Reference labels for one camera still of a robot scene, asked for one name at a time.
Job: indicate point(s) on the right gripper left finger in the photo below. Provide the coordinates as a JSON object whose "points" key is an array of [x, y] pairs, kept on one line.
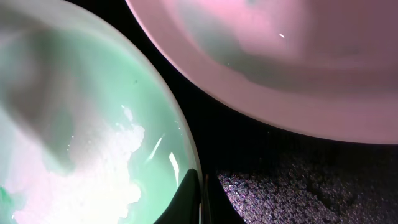
{"points": [[184, 207]]}

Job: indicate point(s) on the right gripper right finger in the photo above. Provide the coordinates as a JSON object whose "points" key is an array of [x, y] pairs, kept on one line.
{"points": [[217, 207]]}

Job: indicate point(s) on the mint plate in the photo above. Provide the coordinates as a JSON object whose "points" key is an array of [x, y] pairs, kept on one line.
{"points": [[90, 132]]}

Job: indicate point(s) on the black round tray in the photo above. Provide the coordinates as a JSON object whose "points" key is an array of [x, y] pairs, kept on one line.
{"points": [[271, 175]]}

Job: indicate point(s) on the white plate top right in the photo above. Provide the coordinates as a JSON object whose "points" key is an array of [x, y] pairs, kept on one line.
{"points": [[323, 68]]}

